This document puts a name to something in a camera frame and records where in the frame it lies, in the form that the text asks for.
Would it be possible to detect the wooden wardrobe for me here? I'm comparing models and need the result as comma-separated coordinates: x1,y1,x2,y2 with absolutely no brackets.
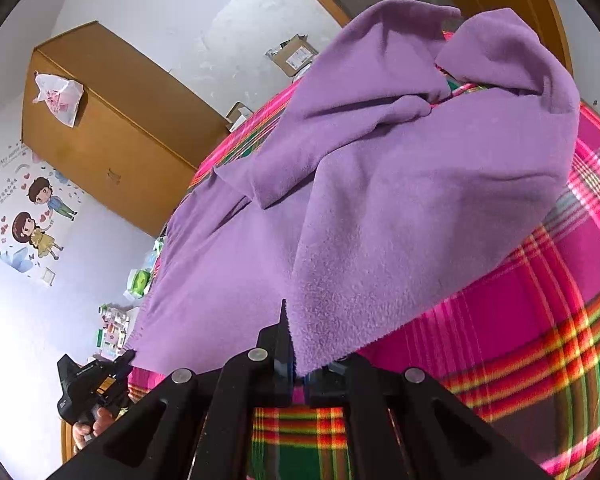
21,22,228,236

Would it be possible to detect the cartoon couple wall sticker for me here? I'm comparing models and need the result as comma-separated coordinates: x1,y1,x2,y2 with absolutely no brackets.
10,177,78,261

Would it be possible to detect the side table with glass top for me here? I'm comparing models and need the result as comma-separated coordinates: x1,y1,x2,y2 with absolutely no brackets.
59,236,164,460

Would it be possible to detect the cardboard box with label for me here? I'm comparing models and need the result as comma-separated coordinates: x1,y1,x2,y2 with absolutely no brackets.
265,35,318,77

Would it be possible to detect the green tissue pack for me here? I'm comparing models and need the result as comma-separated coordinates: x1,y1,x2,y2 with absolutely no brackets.
123,269,152,301

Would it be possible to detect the white open box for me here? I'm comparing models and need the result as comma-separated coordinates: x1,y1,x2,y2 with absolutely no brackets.
225,101,253,132

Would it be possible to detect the white plastic bag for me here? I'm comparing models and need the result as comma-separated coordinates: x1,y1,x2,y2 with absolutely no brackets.
32,73,84,128

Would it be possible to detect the person's left hand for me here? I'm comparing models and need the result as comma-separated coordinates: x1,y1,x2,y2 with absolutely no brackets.
72,408,116,450

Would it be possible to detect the purple fleece garment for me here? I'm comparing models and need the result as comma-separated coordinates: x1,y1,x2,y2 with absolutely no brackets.
129,0,580,374

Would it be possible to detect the pink plaid bed sheet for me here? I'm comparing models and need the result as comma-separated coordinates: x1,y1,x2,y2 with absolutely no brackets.
126,29,600,480

